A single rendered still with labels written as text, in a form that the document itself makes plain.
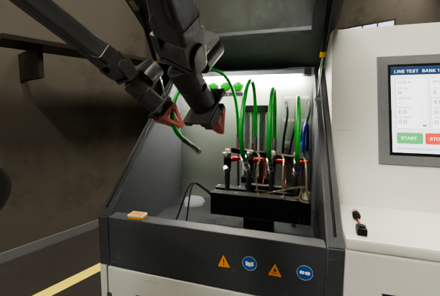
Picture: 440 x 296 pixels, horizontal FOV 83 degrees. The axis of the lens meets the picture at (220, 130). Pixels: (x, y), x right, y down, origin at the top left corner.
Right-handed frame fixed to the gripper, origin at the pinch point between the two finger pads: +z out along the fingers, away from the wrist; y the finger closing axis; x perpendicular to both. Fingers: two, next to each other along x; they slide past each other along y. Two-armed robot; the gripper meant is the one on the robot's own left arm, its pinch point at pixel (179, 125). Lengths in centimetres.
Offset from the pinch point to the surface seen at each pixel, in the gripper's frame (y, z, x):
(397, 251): -45, 47, 6
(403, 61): -41, 36, -51
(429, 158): -43, 57, -27
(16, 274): 181, 7, 110
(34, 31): 176, -113, -45
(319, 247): -33, 39, 13
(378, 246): -42, 44, 7
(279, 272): -24, 38, 22
